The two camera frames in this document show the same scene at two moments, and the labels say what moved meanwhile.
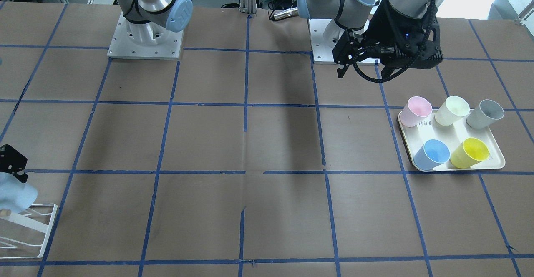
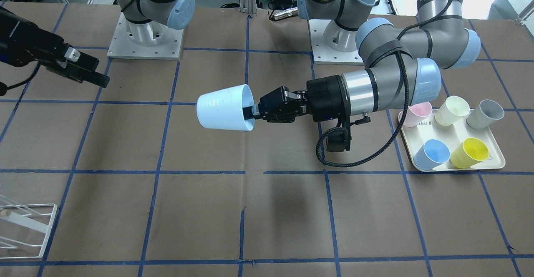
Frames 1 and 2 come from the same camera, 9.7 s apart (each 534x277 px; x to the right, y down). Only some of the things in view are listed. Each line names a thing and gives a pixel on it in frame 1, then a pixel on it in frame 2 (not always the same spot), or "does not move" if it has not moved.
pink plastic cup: [416, 110] does not move
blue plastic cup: [433, 153] does not move
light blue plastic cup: [15, 195] → [224, 108]
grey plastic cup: [483, 116] does not move
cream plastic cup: [451, 111] does not move
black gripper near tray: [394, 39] → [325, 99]
